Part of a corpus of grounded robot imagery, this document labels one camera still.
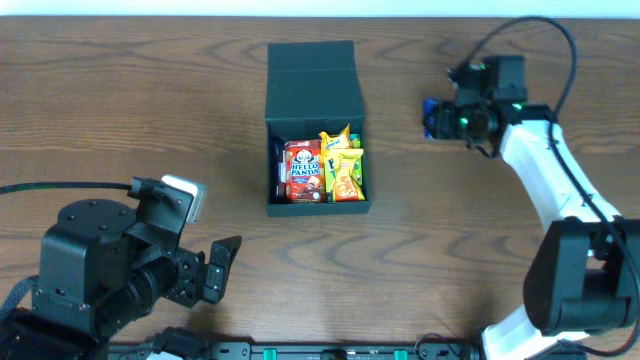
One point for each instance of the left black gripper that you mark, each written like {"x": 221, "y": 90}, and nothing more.
{"x": 189, "y": 279}

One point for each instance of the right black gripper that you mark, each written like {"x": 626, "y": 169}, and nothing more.
{"x": 445, "y": 120}

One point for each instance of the blue Eclipse mint tin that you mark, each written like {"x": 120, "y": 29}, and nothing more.
{"x": 429, "y": 105}

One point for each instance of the Dairy Milk chocolate bar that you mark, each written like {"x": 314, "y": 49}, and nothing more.
{"x": 279, "y": 169}

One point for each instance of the red Hello Panda box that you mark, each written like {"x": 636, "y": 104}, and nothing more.
{"x": 305, "y": 174}

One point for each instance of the green Pretz box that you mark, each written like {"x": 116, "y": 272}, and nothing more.
{"x": 329, "y": 176}

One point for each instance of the small yellow lemon snack packet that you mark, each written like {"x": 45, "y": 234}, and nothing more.
{"x": 340, "y": 141}

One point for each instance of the long yellow Julie's snack packet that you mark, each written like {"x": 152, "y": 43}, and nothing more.
{"x": 345, "y": 185}

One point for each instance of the black gift box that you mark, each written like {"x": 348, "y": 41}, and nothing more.
{"x": 312, "y": 87}

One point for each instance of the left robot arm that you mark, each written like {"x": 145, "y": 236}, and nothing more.
{"x": 104, "y": 265}

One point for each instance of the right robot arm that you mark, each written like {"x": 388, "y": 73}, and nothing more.
{"x": 584, "y": 279}

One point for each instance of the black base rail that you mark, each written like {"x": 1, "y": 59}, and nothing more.
{"x": 434, "y": 350}

